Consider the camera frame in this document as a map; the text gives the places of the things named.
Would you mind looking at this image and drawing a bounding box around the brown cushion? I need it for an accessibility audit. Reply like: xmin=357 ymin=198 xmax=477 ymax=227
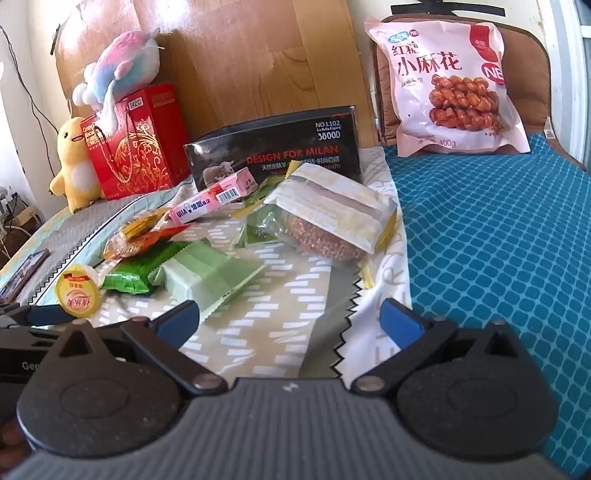
xmin=369 ymin=14 xmax=587 ymax=171

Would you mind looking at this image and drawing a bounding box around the smartphone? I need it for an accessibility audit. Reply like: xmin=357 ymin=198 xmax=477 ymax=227
xmin=0 ymin=249 xmax=51 ymax=303

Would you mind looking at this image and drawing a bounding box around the small green tea sachet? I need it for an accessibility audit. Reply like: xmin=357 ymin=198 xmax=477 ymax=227
xmin=233 ymin=208 xmax=287 ymax=250

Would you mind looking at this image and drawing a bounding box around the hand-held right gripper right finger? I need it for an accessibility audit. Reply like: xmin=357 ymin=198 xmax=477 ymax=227
xmin=351 ymin=298 xmax=525 ymax=397

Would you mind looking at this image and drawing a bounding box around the clear bag with round cake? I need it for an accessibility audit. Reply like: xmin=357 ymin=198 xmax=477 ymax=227
xmin=263 ymin=164 xmax=399 ymax=266

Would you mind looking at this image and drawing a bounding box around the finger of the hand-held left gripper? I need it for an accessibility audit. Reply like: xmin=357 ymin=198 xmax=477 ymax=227
xmin=0 ymin=302 xmax=71 ymax=329

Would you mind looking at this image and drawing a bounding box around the long pink candy packet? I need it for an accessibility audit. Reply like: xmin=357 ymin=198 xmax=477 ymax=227
xmin=166 ymin=187 xmax=241 ymax=227

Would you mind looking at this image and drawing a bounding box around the beige white patterned cloth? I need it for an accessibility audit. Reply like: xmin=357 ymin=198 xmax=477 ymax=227
xmin=88 ymin=148 xmax=413 ymax=380

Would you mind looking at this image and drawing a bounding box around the red gift box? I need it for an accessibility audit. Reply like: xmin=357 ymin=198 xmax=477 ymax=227
xmin=81 ymin=83 xmax=192 ymax=200

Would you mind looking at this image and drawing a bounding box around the black tape on wall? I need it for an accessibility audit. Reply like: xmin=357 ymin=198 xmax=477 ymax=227
xmin=390 ymin=0 xmax=462 ymax=17

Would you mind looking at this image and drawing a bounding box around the dark green snack packet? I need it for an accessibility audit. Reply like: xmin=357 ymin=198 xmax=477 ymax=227
xmin=99 ymin=240 xmax=185 ymax=296

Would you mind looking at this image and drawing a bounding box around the yellow green sachet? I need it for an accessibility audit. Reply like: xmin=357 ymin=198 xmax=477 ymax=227
xmin=231 ymin=178 xmax=280 ymax=217

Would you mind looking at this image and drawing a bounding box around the yellow jelly cup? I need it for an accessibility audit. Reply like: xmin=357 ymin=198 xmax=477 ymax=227
xmin=54 ymin=263 xmax=102 ymax=319

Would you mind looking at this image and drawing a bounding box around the small pink carton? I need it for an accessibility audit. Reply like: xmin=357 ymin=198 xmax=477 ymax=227
xmin=205 ymin=167 xmax=257 ymax=204

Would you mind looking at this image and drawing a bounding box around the black printed box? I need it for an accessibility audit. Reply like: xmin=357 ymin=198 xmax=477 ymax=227
xmin=184 ymin=105 xmax=363 ymax=192

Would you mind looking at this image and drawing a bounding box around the light green snack packet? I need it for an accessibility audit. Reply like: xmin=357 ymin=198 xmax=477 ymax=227
xmin=148 ymin=242 xmax=266 ymax=319

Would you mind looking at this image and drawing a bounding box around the large pink snack bag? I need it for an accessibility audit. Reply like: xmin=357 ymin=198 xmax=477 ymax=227
xmin=365 ymin=17 xmax=532 ymax=158

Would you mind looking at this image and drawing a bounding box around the wooden headboard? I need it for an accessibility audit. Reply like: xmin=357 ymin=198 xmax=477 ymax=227
xmin=55 ymin=0 xmax=380 ymax=195

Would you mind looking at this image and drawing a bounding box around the yellow duck plush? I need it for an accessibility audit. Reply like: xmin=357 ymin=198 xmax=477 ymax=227
xmin=50 ymin=116 xmax=105 ymax=214

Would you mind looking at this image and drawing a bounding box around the orange clear snack packet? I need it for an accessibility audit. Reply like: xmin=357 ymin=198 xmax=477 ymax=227
xmin=102 ymin=208 xmax=185 ymax=261

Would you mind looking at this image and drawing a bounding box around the power strip with plugs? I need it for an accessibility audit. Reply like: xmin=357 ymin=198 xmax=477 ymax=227
xmin=0 ymin=185 xmax=43 ymax=259

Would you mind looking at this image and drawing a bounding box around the black wall cable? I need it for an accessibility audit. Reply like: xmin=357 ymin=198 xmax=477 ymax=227
xmin=0 ymin=25 xmax=61 ymax=139

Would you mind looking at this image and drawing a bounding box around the pastel plush toy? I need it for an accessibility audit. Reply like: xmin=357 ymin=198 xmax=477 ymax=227
xmin=71 ymin=28 xmax=162 ymax=132

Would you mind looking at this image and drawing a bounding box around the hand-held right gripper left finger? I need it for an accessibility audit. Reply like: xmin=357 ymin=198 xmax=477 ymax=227
xmin=58 ymin=300 xmax=228 ymax=397

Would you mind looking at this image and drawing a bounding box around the person's left hand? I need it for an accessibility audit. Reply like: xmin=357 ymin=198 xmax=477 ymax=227
xmin=0 ymin=416 xmax=24 ymax=457

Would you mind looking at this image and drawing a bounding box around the grey teal bedsheet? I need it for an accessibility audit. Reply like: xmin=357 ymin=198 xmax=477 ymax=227
xmin=0 ymin=182 xmax=195 ymax=310

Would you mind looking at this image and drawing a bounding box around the blue patterned blanket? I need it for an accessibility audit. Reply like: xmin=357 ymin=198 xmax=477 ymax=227
xmin=383 ymin=131 xmax=591 ymax=467

